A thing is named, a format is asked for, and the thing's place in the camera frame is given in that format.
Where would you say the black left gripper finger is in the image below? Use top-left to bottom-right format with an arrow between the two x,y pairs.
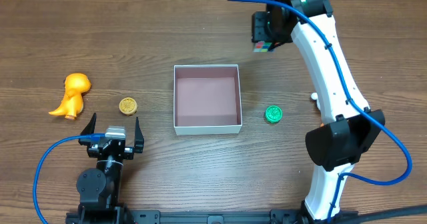
81,113 -> 97,135
133,117 -> 145,153

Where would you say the multicoloured puzzle cube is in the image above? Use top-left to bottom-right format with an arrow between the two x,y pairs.
253,41 -> 275,53

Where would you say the white box pink interior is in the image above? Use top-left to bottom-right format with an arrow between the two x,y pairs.
173,65 -> 242,135

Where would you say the white plush duck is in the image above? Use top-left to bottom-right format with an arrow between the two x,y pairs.
310,92 -> 320,110

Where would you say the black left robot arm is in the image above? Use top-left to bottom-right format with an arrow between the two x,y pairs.
65,114 -> 145,224

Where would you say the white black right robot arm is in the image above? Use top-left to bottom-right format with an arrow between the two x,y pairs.
252,0 -> 385,223

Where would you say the yellow round disc toy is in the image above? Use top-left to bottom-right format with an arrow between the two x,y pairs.
119,97 -> 137,115

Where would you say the orange toy dinosaur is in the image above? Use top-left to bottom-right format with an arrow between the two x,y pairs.
49,73 -> 91,120

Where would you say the green round disc toy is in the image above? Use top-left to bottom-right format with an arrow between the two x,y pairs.
264,105 -> 283,123

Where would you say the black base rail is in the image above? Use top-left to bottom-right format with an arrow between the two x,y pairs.
65,209 -> 360,224

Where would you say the black thick cable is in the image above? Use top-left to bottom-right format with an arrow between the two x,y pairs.
346,204 -> 427,224

